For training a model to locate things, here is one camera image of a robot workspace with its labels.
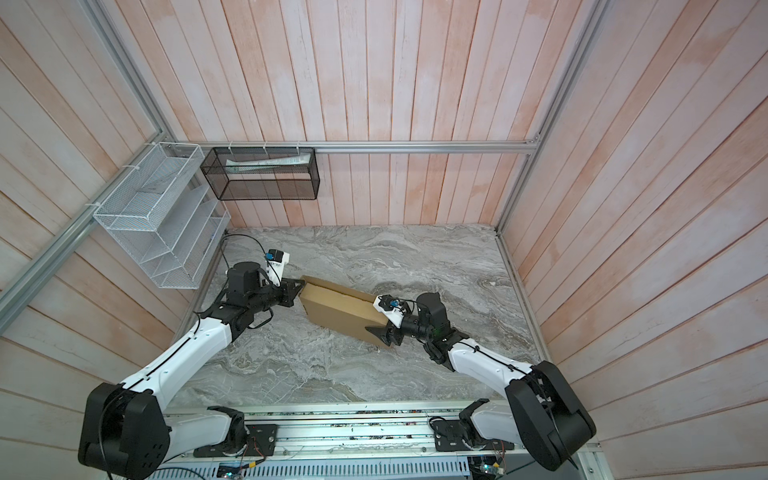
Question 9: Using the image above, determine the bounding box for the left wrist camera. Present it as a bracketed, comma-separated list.
[265, 249, 290, 285]

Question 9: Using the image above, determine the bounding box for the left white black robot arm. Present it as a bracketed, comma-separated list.
[78, 249, 306, 479]

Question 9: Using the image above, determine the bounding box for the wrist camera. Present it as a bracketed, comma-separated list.
[373, 295, 412, 328]
[265, 249, 290, 285]

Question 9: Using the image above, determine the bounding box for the black wire mesh basket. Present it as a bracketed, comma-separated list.
[201, 146, 321, 201]

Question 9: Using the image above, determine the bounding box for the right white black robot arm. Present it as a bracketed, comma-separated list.
[367, 293, 597, 471]

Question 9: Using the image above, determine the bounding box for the white paper in basket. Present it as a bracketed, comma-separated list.
[225, 153, 312, 175]

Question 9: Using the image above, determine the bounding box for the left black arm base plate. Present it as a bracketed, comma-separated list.
[193, 423, 279, 458]

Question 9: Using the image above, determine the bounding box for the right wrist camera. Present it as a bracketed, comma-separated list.
[373, 295, 412, 328]

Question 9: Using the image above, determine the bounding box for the white wire mesh shelf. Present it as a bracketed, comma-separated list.
[94, 142, 230, 290]

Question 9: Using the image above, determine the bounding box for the brown cardboard box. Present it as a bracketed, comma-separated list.
[299, 276, 388, 348]

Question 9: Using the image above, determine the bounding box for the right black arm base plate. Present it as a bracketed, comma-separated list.
[428, 416, 515, 452]

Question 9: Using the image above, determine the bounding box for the aluminium frame rail front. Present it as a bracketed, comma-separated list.
[101, 400, 602, 466]

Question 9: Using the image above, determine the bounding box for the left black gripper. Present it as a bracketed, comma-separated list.
[249, 277, 306, 313]

